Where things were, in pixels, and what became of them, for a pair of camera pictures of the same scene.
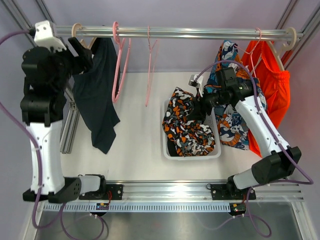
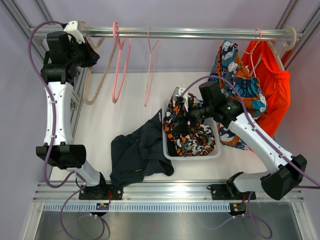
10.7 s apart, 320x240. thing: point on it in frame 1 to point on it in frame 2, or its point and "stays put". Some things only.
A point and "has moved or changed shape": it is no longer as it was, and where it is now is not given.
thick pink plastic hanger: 114,97 stays put
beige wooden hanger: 73,31 has moved or changed shape
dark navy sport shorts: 96,94 to 139,152
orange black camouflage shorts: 192,138 stays put
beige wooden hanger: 286,47 stays put
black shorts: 172,147 stays put
